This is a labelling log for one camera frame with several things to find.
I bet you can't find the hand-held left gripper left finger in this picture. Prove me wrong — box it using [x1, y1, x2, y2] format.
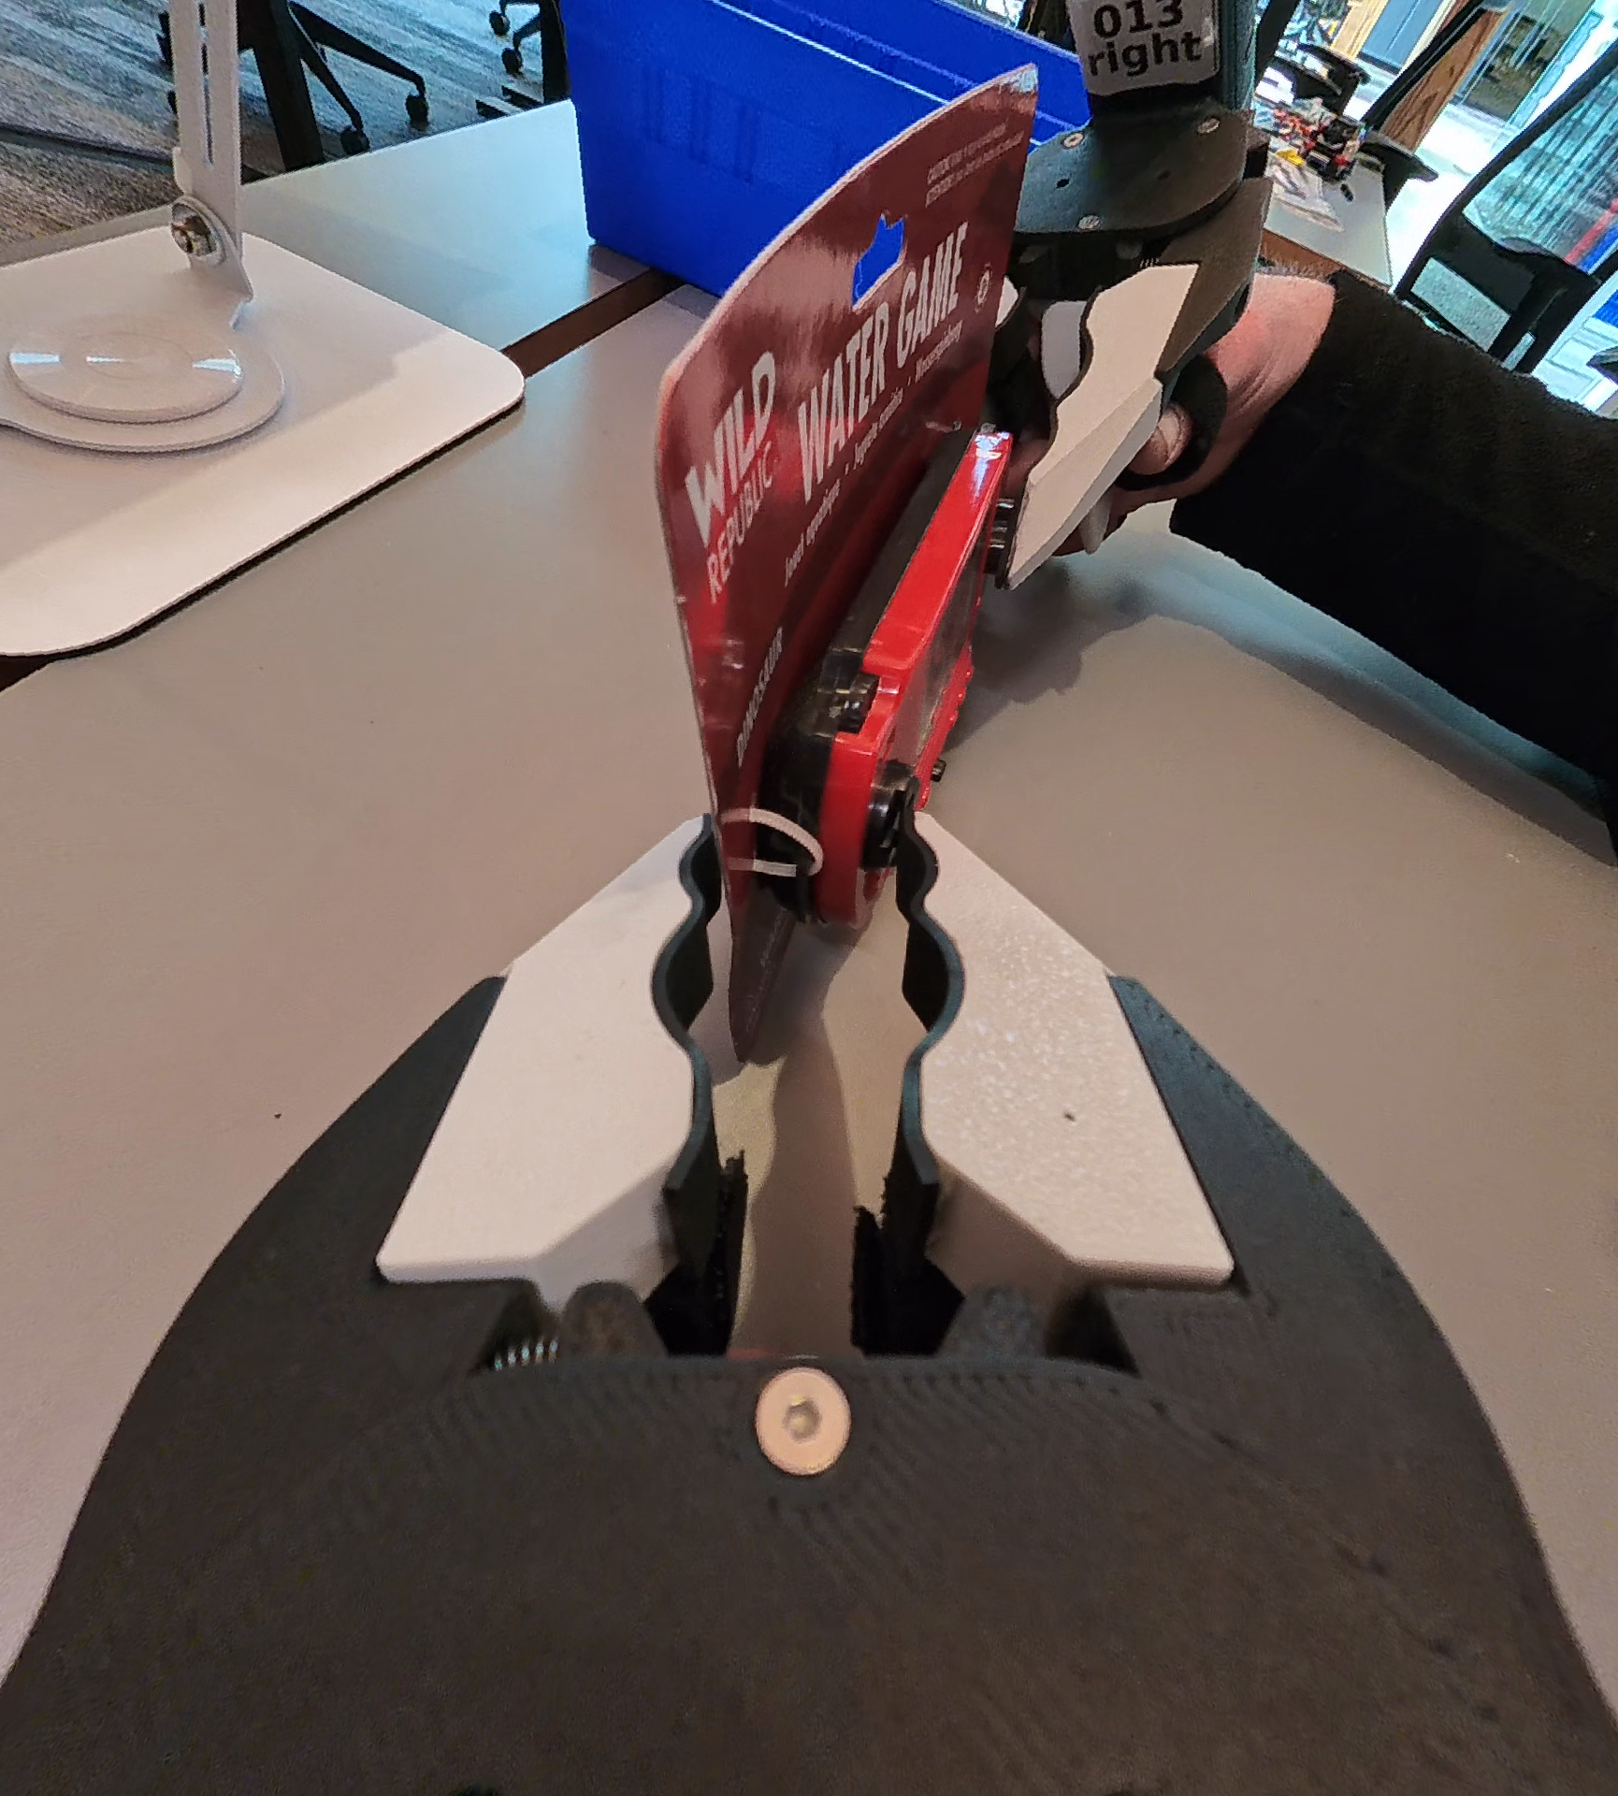
[376, 817, 750, 1356]

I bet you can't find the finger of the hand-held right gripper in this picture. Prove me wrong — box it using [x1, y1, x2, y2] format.
[1004, 258, 1204, 591]
[993, 273, 1103, 454]

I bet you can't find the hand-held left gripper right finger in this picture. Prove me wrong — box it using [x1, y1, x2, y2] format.
[851, 810, 1242, 1356]

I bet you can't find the red handheld toy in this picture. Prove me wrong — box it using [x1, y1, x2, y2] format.
[656, 61, 1042, 1066]

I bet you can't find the person's right forearm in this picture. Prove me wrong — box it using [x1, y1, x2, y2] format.
[1173, 273, 1618, 819]

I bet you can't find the person's right hand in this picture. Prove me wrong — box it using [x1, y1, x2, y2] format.
[1053, 273, 1341, 555]

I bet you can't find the wooden side table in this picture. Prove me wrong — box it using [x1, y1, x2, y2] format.
[1249, 112, 1397, 290]

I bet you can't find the slim black chair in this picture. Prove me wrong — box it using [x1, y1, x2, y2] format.
[1356, 0, 1506, 190]

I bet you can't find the blue plastic bin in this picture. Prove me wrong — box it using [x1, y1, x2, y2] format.
[559, 0, 1094, 303]

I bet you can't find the black mesh back chair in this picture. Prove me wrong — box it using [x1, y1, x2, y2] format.
[1395, 0, 1618, 377]

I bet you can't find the black office chair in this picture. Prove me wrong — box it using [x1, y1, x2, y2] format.
[234, 0, 436, 159]

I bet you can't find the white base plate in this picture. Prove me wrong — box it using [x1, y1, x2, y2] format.
[0, 224, 527, 658]

